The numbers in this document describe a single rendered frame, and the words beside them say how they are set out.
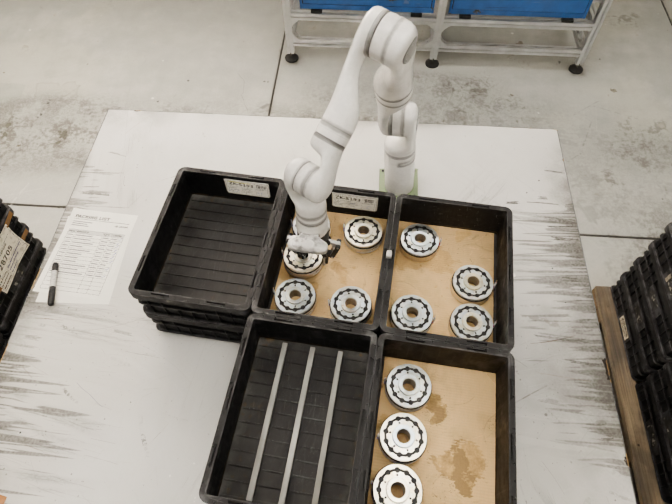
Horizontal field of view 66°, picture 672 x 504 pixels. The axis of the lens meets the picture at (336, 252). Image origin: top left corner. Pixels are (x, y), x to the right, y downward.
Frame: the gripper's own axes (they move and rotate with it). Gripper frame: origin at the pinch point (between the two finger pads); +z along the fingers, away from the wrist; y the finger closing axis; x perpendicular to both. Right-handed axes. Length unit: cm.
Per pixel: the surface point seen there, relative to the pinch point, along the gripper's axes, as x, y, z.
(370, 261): -3.6, -14.1, 4.4
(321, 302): 10.3, -3.2, 4.3
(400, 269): -2.2, -22.1, 4.4
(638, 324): -24, -111, 60
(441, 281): -0.2, -32.9, 4.4
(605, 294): -43, -108, 73
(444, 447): 41, -35, 4
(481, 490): 48, -43, 4
